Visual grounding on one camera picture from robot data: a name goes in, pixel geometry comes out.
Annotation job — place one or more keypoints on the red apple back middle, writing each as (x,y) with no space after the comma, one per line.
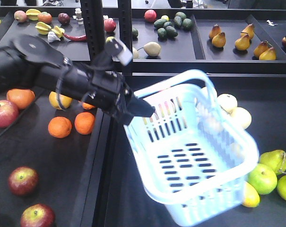
(8,113)

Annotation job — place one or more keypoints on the red chili pepper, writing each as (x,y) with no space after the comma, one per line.
(75,38)

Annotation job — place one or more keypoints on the orange pair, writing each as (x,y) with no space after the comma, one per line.
(84,123)
(59,127)

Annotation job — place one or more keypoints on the green apple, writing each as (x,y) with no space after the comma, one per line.
(263,179)

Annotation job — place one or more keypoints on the light blue plastic basket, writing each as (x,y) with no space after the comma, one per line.
(191,156)

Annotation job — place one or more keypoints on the orange front left pair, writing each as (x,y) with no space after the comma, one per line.
(59,127)

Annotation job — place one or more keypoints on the orange front right pair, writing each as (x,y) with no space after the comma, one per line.
(84,123)

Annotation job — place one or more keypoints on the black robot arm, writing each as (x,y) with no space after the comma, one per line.
(30,61)

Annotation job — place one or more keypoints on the red apple near gripper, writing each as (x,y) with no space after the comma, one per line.
(38,215)

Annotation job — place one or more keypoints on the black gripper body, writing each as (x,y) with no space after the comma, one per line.
(108,89)

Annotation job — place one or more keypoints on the yellow orange citrus fruit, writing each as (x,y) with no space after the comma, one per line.
(60,102)

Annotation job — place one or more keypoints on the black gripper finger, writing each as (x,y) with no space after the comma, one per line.
(141,108)

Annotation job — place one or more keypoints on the red apple front middle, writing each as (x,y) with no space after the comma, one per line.
(23,181)

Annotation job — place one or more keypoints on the large orange far right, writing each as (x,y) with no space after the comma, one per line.
(87,106)

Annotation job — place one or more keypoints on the orange beside middle apple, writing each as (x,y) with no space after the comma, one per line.
(22,98)

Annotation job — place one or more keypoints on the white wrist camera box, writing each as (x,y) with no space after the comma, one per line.
(119,51)

